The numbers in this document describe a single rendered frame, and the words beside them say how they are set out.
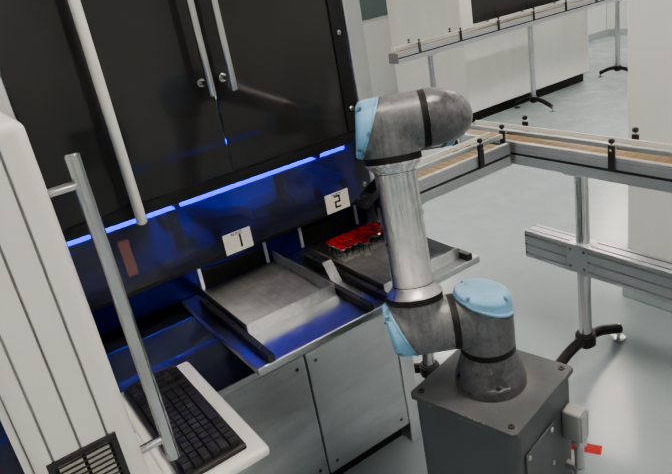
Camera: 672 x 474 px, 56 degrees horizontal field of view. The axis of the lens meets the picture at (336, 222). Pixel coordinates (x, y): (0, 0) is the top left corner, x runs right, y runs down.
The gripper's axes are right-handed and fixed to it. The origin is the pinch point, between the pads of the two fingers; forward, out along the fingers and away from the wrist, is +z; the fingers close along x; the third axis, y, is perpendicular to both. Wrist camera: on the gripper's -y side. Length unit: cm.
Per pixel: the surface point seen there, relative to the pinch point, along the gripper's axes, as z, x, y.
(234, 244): -8.1, 16.8, -40.5
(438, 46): 4, 285, 284
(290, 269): 4.9, 14.4, -26.6
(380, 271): 5.2, -8.2, -10.6
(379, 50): 24, 476, 364
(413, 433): 90, 17, 9
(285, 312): 3.4, -9.0, -41.5
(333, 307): 5.4, -13.7, -30.3
